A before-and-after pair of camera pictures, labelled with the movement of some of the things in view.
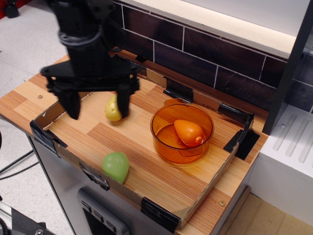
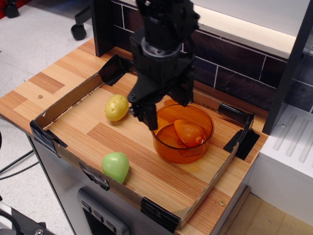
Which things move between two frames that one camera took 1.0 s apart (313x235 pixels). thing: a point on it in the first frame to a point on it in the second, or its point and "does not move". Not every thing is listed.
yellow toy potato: (111, 109) does not move
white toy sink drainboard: (290, 141) does not move
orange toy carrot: (190, 134) does not move
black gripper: (89, 68) to (156, 77)
